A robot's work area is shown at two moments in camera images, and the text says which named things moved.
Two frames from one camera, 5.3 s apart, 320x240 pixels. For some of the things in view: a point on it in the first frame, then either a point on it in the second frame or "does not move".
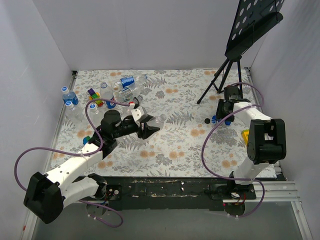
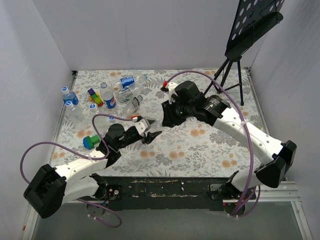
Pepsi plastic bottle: [128, 82] does not move
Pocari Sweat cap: [64, 89] does not move
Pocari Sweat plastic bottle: [70, 96] does not move
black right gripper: [222, 112] → [169, 114]
